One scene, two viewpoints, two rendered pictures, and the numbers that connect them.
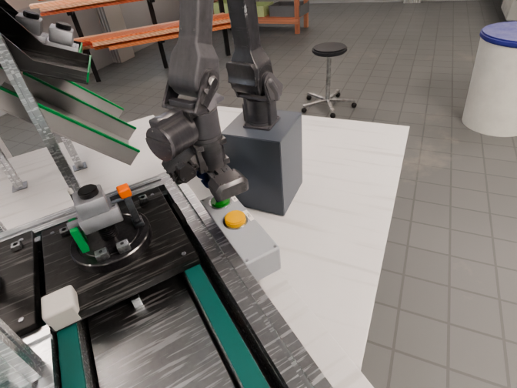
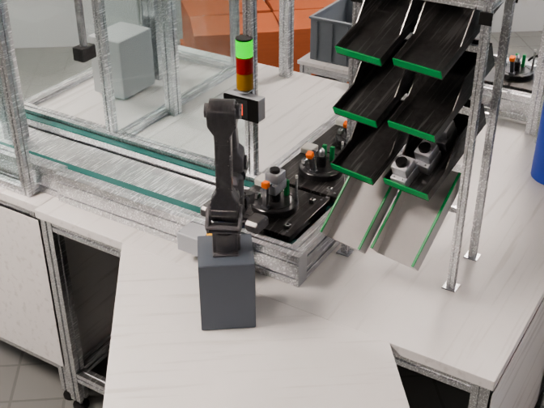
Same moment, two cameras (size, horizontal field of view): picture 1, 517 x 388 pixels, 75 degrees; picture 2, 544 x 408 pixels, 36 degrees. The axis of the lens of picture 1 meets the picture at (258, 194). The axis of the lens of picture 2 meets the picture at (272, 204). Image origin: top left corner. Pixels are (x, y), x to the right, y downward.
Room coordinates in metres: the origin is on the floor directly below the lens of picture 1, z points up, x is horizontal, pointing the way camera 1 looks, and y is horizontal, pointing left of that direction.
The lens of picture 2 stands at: (2.20, -0.87, 2.25)
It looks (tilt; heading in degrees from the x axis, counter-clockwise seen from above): 31 degrees down; 147
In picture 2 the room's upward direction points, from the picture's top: straight up
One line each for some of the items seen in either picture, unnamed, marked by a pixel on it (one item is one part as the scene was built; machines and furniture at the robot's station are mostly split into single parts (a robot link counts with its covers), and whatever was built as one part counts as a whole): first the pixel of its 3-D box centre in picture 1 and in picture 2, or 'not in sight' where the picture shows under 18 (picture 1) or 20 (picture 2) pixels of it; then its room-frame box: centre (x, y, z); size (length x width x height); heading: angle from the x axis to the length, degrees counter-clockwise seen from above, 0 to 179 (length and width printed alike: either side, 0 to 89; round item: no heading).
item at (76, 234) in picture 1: (80, 240); not in sight; (0.42, 0.31, 1.01); 0.01 x 0.01 x 0.05; 26
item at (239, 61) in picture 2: not in sight; (244, 64); (0.24, 0.30, 1.34); 0.05 x 0.05 x 0.05
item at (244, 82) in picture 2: not in sight; (244, 80); (0.24, 0.30, 1.29); 0.05 x 0.05 x 0.05
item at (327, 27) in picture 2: not in sight; (380, 36); (-0.98, 1.86, 0.73); 0.62 x 0.42 x 0.23; 26
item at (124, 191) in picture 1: (125, 205); (266, 192); (0.47, 0.23, 1.04); 0.04 x 0.02 x 0.08; 116
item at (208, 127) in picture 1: (201, 115); (232, 181); (0.54, 0.08, 1.16); 0.09 x 0.06 x 0.07; 142
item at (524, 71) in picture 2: not in sight; (516, 64); (0.14, 1.61, 1.01); 0.24 x 0.24 x 0.13; 26
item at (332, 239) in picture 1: (251, 194); (246, 316); (0.71, 0.02, 0.84); 0.90 x 0.70 x 0.03; 152
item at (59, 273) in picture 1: (115, 245); (274, 208); (0.45, 0.27, 0.96); 0.24 x 0.24 x 0.02; 26
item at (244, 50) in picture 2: not in sight; (244, 47); (0.24, 0.30, 1.39); 0.05 x 0.05 x 0.05
